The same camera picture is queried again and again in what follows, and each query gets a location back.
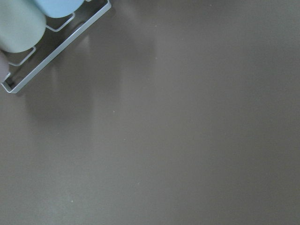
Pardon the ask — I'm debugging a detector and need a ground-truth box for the light blue plastic cup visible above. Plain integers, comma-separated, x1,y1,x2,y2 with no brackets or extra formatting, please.
33,0,84,18

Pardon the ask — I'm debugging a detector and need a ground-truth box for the white wire cup rack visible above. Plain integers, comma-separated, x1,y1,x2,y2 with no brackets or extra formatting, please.
0,0,112,93

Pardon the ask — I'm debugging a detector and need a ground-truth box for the pale green plastic cup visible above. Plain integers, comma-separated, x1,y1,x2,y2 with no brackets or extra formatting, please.
0,0,46,53

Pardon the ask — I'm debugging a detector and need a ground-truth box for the pink plastic cup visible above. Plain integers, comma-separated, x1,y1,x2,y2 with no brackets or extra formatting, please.
0,51,9,83

